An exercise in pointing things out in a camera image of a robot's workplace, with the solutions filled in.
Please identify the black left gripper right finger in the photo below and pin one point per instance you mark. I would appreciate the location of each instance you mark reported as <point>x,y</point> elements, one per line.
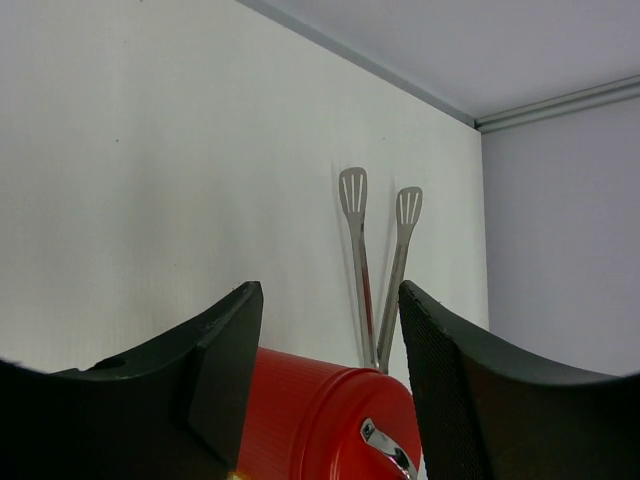
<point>487,409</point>

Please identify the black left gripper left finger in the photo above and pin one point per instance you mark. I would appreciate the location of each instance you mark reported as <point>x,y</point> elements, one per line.
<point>173,407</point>

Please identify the red cylindrical container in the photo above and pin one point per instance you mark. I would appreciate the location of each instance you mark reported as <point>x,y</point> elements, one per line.
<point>299,409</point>

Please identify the red round lid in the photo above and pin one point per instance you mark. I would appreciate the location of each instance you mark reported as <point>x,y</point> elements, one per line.
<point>363,426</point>

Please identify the steel serving tongs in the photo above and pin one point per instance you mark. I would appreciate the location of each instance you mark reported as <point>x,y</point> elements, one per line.
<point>353,193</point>

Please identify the right aluminium frame post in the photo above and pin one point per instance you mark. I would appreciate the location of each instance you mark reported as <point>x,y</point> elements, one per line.
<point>601,95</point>

